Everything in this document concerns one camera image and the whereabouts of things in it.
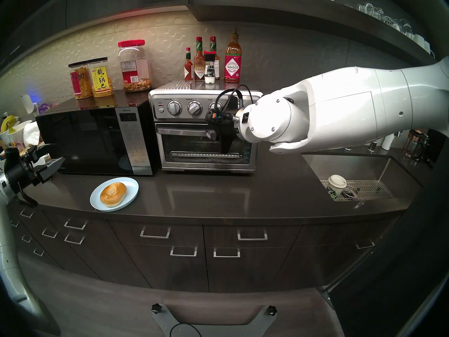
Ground red lid plastic snack jar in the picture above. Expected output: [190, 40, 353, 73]
[118, 40, 153, 93]

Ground glass oven door with handle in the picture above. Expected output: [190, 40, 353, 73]
[155, 123, 259, 170]

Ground stainless steel toaster oven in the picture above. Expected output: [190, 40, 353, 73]
[148, 81, 265, 174]

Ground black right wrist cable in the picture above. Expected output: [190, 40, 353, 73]
[206, 84, 255, 124]

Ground wire sink grid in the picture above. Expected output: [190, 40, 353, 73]
[320, 179, 395, 201]

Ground large Tabasco sauce bottle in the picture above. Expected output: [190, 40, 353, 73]
[224, 27, 242, 83]

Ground dark wall shelf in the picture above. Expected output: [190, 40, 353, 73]
[188, 0, 449, 84]

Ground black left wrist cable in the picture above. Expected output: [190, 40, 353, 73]
[16, 184, 39, 207]

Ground golden bagel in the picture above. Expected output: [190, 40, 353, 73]
[100, 182, 127, 208]

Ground black cap salt shaker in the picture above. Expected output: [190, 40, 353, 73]
[203, 51, 216, 84]

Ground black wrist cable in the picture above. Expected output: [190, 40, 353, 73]
[16, 184, 39, 207]
[206, 84, 255, 124]

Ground black microwave oven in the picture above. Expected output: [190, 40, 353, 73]
[35, 100, 158, 176]

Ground yellow bananas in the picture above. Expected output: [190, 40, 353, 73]
[0, 115, 20, 133]

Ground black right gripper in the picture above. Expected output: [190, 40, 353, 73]
[207, 96, 242, 155]

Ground yellow label snack jar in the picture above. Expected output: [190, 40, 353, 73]
[88, 57, 114, 98]

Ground small red hot sauce bottle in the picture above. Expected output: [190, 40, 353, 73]
[184, 47, 194, 81]

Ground glass french press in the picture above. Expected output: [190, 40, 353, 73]
[403, 129, 430, 161]

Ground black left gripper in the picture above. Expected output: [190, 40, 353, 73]
[4, 143, 66, 193]

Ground white lid paper coffee cup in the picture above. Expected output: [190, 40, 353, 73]
[327, 174, 347, 200]

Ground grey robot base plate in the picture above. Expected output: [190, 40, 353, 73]
[152, 304, 277, 337]

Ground light blue plate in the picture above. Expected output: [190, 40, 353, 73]
[90, 177, 139, 212]

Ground dark cabinet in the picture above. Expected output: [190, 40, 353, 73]
[0, 0, 192, 72]
[7, 199, 404, 295]

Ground dark upper cabinet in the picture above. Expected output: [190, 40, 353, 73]
[0, 0, 192, 72]

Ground green neck hot sauce bottle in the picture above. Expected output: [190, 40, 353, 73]
[209, 37, 220, 81]
[194, 37, 206, 82]

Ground dark lower cabinet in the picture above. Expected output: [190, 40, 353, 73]
[7, 199, 404, 295]

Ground red label snack jar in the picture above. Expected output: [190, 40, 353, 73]
[68, 61, 93, 100]

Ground white paper napkin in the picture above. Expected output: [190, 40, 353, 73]
[23, 122, 44, 146]

